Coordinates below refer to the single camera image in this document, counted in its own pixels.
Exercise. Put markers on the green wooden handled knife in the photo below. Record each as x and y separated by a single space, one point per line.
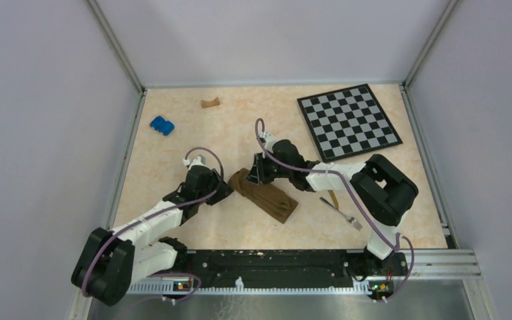
334 199

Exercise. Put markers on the black white checkerboard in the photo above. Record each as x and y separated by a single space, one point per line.
347 122

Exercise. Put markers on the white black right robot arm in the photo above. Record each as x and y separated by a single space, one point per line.
380 191

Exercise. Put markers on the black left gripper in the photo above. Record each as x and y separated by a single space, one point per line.
224 191

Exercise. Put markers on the silver metal fork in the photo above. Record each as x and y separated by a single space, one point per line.
351 220

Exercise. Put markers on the blue toy car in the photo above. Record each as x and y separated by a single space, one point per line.
161 125

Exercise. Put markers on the small wooden arch block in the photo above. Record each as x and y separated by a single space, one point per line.
210 103

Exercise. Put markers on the aluminium frame rail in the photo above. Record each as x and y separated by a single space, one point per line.
423 264

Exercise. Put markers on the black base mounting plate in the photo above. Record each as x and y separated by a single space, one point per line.
288 269

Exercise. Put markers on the brown fabric napkin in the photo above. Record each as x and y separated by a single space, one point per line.
269 198

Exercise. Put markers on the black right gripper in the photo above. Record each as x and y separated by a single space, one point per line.
258 173

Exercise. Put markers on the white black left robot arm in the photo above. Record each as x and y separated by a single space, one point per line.
113 260

